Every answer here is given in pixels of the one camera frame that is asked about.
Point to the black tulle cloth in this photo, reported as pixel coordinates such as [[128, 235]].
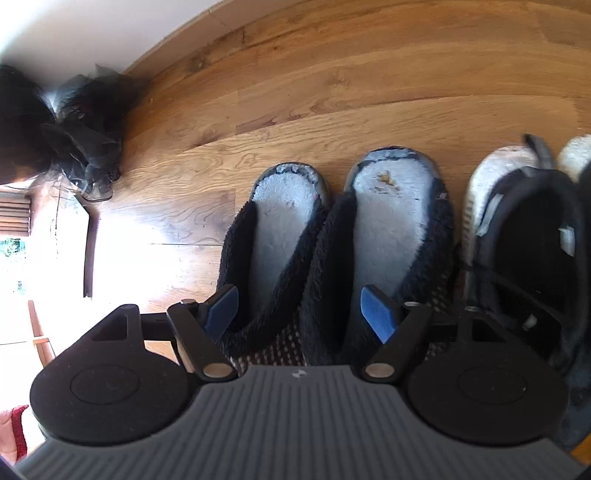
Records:
[[92, 115]]

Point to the polka dot slipper stained insole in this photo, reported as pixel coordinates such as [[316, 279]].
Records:
[[392, 212]]

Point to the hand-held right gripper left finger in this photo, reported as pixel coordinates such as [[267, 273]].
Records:
[[221, 309]]

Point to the wooden baseboard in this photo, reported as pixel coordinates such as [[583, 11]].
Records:
[[175, 41]]

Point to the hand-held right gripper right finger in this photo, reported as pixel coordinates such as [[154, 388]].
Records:
[[376, 314]]

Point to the wooden chair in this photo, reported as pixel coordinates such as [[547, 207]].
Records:
[[40, 341]]

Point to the slatted window blind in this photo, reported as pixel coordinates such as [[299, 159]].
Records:
[[16, 217]]

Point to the polka dot fuzzy slipper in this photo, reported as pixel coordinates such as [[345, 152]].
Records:
[[281, 221]]

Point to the pink cloth red trim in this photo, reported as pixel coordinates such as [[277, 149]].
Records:
[[18, 429]]

